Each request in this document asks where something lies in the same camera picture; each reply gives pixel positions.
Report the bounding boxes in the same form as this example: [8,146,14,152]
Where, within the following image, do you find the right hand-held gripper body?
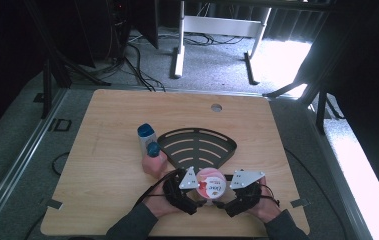
[225,169,266,218]

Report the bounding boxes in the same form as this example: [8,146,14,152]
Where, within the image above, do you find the grey tape piece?
[40,198,64,211]
[290,198,311,208]

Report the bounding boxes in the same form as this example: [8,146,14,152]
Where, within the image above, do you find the white desk frame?
[170,0,273,86]

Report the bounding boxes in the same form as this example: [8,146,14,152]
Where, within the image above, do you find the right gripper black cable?
[260,183,281,206]

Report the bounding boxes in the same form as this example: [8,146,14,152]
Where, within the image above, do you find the black metal stand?
[263,56,345,134]
[26,0,111,119]

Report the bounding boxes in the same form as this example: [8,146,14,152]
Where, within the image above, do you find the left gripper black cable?
[133,169,180,208]

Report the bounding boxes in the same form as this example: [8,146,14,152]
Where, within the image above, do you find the person's left hand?
[142,181,178,219]

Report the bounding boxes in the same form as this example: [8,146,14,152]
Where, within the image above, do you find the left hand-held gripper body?
[162,166,200,216]

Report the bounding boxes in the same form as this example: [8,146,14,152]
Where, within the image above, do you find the black fan-shaped corner rack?
[156,127,238,171]

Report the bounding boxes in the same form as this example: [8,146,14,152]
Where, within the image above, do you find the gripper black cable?
[260,183,281,206]
[133,169,180,208]

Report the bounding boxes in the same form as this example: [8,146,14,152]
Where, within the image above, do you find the person's right hand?
[246,176,281,224]

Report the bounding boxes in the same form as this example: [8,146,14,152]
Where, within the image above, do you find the metal floor rail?
[0,88,68,231]

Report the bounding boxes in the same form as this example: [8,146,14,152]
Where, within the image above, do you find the pink jar with white label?
[195,167,227,200]

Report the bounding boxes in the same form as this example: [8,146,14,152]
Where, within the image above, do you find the black looped floor cable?
[51,151,71,176]

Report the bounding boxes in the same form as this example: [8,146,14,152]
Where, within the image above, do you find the black computer tower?
[76,0,133,68]

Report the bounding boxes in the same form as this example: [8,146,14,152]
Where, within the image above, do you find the dark curtain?
[263,6,331,43]

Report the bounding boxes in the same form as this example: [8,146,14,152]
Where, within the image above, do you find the black floor cable bundle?
[123,43,166,93]

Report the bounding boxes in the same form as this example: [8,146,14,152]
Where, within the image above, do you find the white bottle with blue cap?
[137,123,158,156]

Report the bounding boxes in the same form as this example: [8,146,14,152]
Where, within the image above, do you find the pink bottle with blue cap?
[141,141,169,179]

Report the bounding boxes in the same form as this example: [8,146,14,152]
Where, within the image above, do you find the black cables under desk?
[183,31,245,47]

